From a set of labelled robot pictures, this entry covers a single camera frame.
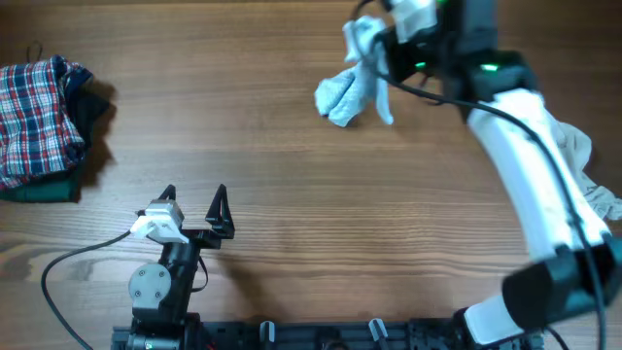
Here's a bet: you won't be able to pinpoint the light blue striped baby pants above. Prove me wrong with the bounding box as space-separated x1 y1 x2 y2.
314 16 394 127

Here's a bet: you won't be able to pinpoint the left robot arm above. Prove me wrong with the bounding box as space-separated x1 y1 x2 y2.
115 185 235 350

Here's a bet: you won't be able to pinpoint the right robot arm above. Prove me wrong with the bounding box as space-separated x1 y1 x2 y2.
374 1 621 349

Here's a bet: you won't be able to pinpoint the dark green folded garment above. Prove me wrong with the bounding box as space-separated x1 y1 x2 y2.
1 164 85 203

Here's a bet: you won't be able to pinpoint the navy dark folded garment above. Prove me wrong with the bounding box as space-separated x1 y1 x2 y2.
51 55 110 166

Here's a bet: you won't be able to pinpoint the red plaid folded garment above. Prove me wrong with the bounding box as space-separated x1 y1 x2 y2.
1 55 92 191

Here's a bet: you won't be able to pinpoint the beige and white baby shirt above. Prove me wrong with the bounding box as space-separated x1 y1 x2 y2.
546 112 621 221

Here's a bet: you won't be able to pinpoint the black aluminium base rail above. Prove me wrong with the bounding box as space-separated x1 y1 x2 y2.
110 318 543 350

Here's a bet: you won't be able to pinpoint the left grey rail clip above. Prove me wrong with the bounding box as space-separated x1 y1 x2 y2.
259 321 276 345

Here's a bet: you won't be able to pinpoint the grey rail clip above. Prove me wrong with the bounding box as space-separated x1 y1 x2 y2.
259 321 276 345
368 318 388 342

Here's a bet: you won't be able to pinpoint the left black camera cable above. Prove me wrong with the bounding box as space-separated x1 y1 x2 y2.
40 229 133 350

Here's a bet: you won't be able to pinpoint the right grey rail clip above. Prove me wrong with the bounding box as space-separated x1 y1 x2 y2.
368 318 388 342

